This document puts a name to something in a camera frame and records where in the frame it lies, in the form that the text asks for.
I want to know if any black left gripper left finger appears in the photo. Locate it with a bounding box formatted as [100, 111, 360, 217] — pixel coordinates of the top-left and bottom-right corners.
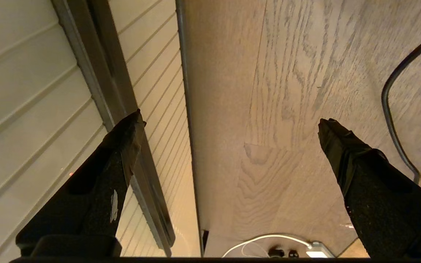
[16, 109, 147, 257]

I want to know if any cream white ribbed drawer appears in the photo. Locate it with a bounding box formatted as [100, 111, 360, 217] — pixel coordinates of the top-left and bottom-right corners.
[0, 0, 205, 258]

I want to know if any grey power adapter box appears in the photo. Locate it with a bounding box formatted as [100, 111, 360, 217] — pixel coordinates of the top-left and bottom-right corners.
[306, 241, 337, 258]

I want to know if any black floor cable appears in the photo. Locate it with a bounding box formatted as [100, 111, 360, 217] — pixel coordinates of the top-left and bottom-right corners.
[380, 22, 421, 185]

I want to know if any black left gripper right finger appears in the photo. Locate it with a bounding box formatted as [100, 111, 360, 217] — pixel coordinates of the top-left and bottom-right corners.
[318, 118, 421, 258]

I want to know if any white floor cable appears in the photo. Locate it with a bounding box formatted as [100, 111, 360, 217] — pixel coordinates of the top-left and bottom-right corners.
[221, 234, 311, 258]

